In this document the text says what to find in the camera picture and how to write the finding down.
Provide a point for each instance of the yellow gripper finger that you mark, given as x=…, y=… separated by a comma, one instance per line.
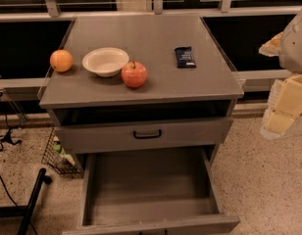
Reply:
x=271, y=47
x=284, y=107

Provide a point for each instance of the red apple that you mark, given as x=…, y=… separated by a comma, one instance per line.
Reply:
x=134, y=74

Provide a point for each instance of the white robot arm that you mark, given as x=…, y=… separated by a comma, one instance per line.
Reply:
x=290, y=50

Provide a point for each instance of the closed grey top drawer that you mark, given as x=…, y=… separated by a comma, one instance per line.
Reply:
x=127, y=136

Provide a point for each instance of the grey drawer cabinet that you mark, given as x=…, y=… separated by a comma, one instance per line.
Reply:
x=143, y=112

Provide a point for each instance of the open grey middle drawer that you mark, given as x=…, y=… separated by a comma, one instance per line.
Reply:
x=151, y=192

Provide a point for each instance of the dark blue snack packet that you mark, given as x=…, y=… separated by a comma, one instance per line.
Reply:
x=184, y=58

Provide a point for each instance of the white paper bowl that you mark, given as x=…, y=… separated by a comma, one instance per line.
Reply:
x=105, y=62

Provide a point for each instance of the orange fruit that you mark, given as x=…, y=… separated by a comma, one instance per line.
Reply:
x=61, y=60

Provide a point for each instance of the black stand leg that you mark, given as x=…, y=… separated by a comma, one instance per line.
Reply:
x=25, y=212

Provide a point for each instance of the black wire basket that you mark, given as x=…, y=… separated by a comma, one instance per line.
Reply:
x=57, y=158

